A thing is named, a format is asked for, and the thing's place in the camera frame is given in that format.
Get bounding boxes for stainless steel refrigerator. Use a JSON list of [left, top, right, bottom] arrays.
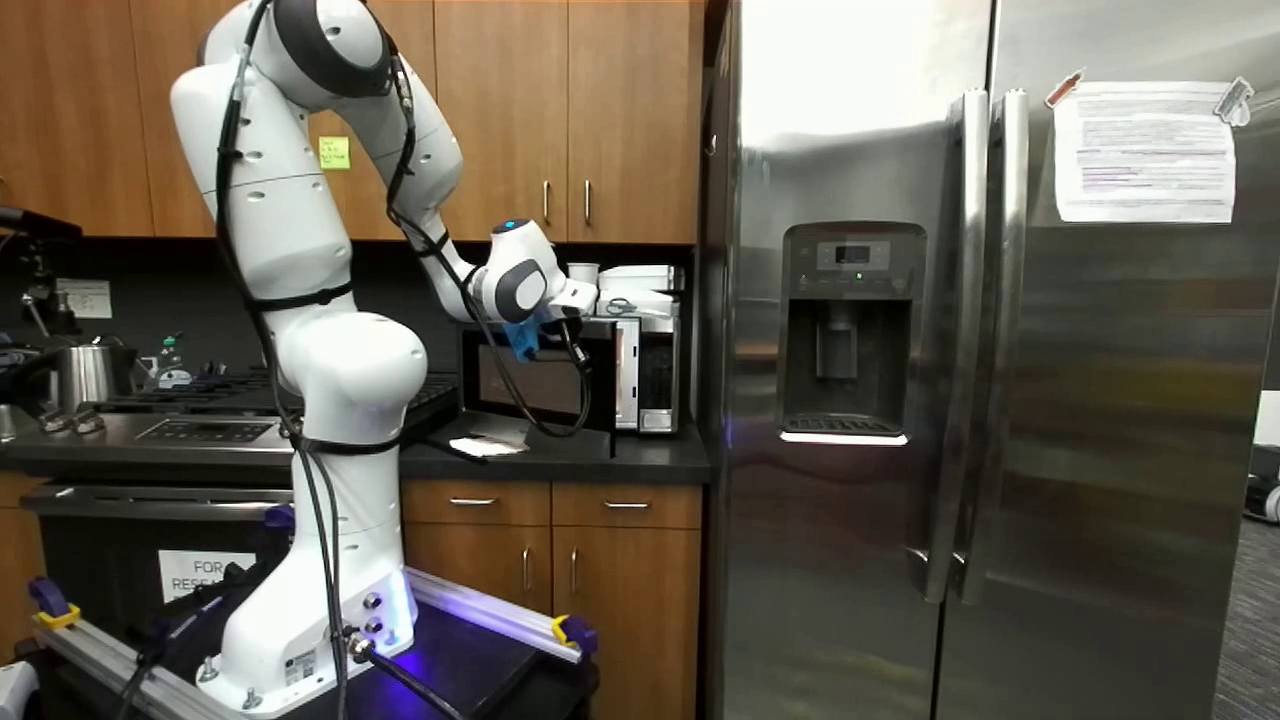
[[706, 0, 1280, 720]]

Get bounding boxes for wooden cabinets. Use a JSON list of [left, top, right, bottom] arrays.
[[0, 0, 706, 245], [403, 481, 706, 720]]

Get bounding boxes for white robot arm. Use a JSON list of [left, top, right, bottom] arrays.
[[169, 0, 593, 720]]

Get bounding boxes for wooden upper cabinets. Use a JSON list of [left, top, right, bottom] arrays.
[[0, 0, 706, 245]]

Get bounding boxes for black stainless microwave oven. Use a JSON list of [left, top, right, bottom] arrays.
[[465, 316, 686, 434]]

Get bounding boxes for yellow sticky note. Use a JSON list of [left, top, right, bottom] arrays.
[[316, 134, 351, 173]]

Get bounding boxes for white paper on refrigerator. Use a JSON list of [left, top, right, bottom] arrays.
[[1050, 76, 1253, 225]]

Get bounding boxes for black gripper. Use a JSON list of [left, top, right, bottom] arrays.
[[552, 275, 601, 316]]

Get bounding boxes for white paper on counter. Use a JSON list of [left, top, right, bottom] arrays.
[[447, 434, 528, 461]]

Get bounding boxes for wooden lower cabinets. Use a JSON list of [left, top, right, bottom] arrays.
[[403, 481, 706, 720]]

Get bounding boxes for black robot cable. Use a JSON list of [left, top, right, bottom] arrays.
[[214, 0, 597, 720]]

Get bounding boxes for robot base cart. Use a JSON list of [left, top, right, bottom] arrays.
[[5, 556, 601, 720]]

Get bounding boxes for black gas stove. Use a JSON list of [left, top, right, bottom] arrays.
[[5, 393, 292, 637]]

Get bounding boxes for steel kettle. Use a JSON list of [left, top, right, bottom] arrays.
[[57, 339, 130, 408]]

